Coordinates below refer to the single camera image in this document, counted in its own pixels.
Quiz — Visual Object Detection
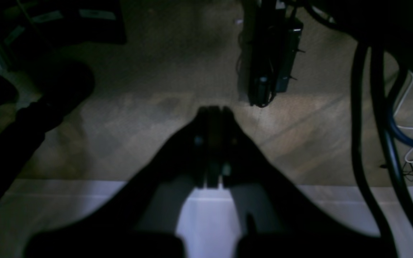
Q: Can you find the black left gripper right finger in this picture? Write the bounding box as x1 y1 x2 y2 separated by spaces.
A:
212 106 390 258

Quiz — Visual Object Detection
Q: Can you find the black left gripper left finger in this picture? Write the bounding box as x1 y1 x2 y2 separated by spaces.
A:
24 107 214 258

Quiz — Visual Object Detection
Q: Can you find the black power strip on floor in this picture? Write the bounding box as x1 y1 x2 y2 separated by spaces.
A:
248 0 304 108

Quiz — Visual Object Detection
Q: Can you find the blue cable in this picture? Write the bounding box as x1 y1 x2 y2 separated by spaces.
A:
388 107 413 151

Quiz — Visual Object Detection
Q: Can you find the thick black cable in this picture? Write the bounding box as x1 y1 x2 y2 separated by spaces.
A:
350 43 413 258

